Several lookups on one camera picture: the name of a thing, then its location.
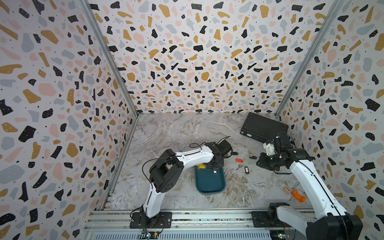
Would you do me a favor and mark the orange plastic piece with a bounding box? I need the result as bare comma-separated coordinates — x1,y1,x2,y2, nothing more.
292,190,307,203

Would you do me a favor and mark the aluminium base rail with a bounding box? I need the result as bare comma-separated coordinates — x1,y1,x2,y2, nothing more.
82,209,307,240

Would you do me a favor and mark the teal plastic storage box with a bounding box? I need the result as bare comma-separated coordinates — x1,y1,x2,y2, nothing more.
195,166,226,195

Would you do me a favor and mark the small wooden number block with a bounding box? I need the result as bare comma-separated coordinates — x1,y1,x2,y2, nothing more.
283,186,293,195

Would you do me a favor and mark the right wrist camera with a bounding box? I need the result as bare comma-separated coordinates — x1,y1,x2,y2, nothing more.
263,137,283,156

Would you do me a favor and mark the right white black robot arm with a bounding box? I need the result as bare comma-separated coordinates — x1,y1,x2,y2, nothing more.
257,149,363,240

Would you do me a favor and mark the black hard case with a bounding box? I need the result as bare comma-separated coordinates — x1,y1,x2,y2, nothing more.
240,113,288,143

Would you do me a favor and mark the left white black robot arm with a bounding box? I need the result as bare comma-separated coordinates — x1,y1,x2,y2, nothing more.
130,140,233,230

